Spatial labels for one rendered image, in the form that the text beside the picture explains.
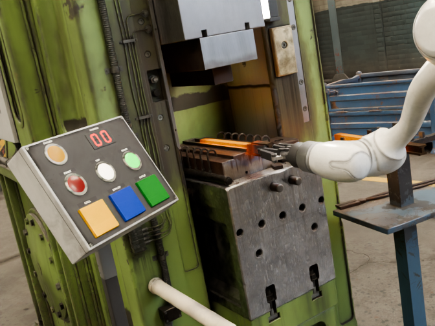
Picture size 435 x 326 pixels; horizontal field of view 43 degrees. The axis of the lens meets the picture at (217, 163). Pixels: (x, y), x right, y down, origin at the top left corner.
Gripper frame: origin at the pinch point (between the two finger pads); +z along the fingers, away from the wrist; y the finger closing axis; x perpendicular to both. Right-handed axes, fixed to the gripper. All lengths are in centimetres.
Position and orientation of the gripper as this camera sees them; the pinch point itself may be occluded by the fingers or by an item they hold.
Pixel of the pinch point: (262, 149)
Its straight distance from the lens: 175.3
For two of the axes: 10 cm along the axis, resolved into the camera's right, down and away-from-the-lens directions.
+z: -5.4, -1.2, 8.3
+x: -1.6, -9.6, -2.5
